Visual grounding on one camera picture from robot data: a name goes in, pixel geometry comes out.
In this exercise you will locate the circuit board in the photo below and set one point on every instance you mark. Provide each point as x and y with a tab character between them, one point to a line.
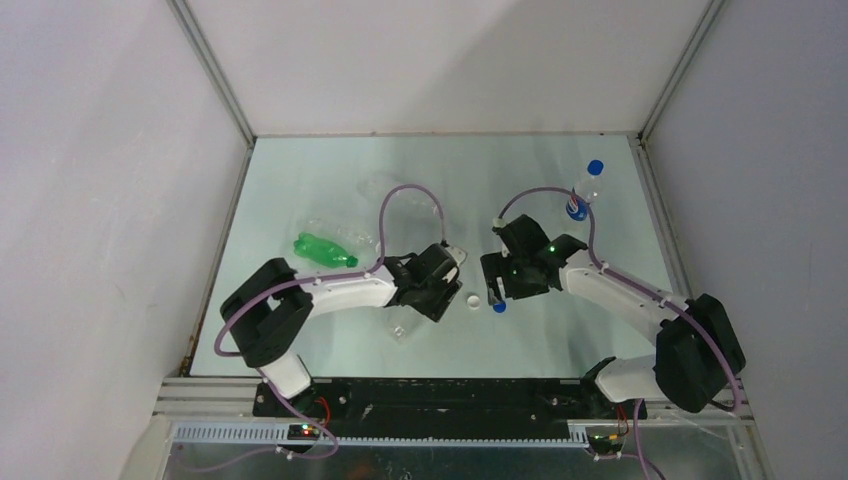
303	432
607	445

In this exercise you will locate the right circuit board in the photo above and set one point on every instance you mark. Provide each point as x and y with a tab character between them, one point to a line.
607	445

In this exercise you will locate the left circuit board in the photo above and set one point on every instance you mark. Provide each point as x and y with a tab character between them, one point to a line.
303	432

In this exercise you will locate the Pepsi label clear bottle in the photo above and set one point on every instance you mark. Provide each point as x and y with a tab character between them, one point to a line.
585	191

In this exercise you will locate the clear bottle beside green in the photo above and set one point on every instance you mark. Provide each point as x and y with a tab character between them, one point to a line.
347	235

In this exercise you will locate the green plastic bottle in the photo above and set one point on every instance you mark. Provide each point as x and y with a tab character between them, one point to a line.
323	251

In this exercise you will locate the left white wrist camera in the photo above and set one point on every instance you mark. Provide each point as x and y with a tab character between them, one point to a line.
458	254

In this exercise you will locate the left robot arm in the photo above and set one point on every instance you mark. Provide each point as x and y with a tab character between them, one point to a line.
267	312

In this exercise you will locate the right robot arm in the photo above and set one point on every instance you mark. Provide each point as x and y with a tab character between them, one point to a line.
696	350

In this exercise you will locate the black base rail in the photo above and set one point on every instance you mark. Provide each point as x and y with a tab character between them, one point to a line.
458	408

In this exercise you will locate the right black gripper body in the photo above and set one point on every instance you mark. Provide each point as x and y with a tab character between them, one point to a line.
517	283

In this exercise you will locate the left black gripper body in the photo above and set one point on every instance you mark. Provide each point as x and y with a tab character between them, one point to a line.
435	297

